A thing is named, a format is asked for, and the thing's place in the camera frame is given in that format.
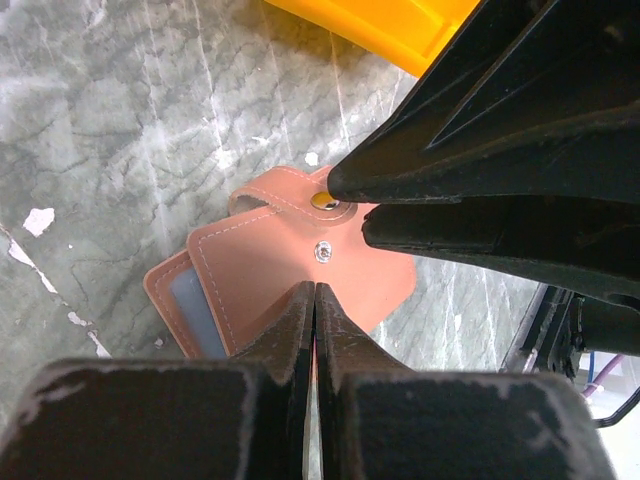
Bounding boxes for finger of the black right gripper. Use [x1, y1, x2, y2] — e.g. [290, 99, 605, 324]
[362, 196, 639, 300]
[328, 1, 639, 204]

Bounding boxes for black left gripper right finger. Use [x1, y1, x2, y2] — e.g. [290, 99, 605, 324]
[315, 283, 615, 479]

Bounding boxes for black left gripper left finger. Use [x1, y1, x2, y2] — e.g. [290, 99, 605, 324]
[1, 282, 315, 479]

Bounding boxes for pink leather card holder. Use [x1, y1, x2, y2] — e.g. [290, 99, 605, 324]
[143, 166, 416, 359]

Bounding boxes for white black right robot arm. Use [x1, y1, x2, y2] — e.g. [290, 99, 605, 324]
[328, 1, 639, 377]

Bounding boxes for yellow bin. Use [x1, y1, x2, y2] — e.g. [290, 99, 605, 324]
[270, 0, 479, 77]

